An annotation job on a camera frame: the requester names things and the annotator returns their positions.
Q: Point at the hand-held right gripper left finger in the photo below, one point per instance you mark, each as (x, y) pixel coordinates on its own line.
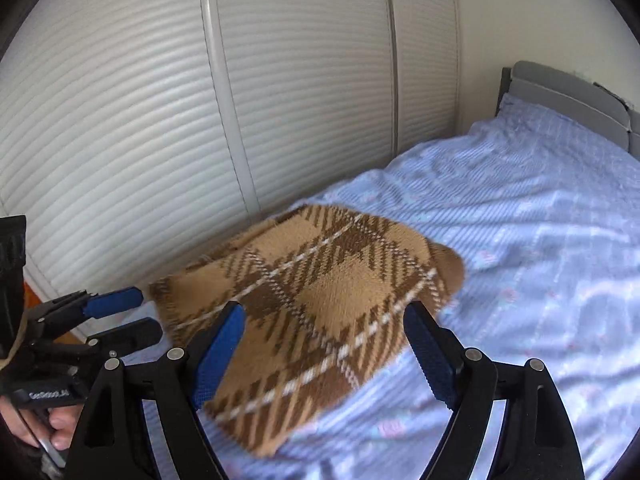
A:
(220, 355)

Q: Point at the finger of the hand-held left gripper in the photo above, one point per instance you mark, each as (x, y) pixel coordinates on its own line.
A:
(135, 332)
(107, 302)

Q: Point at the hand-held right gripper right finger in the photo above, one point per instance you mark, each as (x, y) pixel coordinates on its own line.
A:
(430, 355)

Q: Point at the brown plaid knitted scarf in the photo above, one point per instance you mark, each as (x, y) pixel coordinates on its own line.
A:
(330, 280)

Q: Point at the person's left hand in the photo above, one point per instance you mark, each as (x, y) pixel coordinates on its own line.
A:
(60, 422)

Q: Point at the blue floral striped bedsheet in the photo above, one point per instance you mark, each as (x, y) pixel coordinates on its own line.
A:
(525, 235)

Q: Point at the white ribbed wardrobe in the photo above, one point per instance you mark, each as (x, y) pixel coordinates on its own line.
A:
(125, 135)

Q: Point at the grey padded headboard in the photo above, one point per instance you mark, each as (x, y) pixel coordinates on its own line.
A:
(560, 85)

